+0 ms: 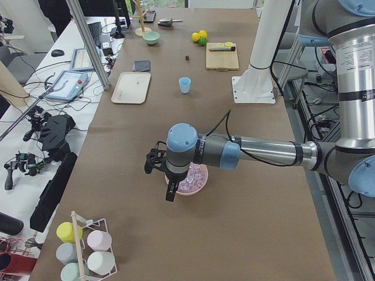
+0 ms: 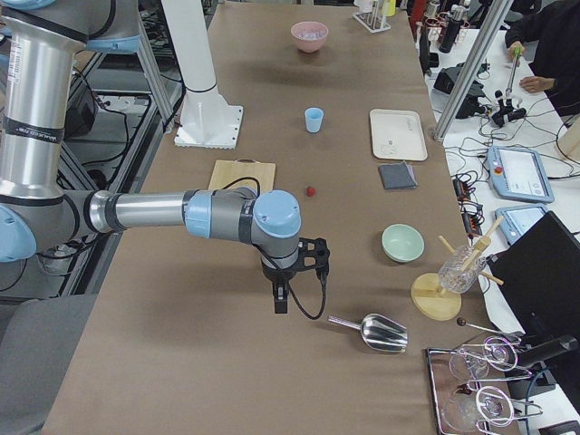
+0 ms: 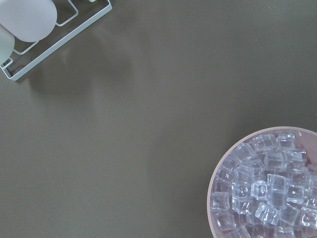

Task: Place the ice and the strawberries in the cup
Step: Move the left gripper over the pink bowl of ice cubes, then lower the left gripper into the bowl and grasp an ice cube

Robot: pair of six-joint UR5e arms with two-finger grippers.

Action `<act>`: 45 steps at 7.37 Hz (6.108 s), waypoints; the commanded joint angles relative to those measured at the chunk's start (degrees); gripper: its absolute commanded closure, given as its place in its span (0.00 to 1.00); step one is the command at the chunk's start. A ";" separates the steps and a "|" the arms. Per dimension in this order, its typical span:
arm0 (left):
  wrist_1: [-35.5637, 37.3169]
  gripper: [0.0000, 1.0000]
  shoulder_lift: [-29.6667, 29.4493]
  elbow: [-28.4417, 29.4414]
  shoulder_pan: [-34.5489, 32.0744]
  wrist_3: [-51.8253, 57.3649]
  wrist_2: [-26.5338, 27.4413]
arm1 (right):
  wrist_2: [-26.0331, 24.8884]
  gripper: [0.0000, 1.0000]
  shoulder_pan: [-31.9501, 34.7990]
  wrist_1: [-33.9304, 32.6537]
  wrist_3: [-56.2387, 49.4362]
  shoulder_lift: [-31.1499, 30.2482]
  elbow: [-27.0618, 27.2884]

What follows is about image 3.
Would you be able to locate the pink bowl of ice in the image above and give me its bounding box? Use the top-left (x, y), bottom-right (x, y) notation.
top-left (207, 126), bottom-right (317, 238)

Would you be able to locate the pink cup in rack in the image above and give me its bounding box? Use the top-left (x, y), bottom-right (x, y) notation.
top-left (0, 0), bottom-right (57, 42)

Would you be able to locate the pale green cup in rack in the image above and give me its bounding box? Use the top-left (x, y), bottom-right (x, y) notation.
top-left (0, 25), bottom-right (15, 64)

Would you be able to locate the white wire cup rack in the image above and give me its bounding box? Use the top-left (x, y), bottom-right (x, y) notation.
top-left (0, 0), bottom-right (112, 81)

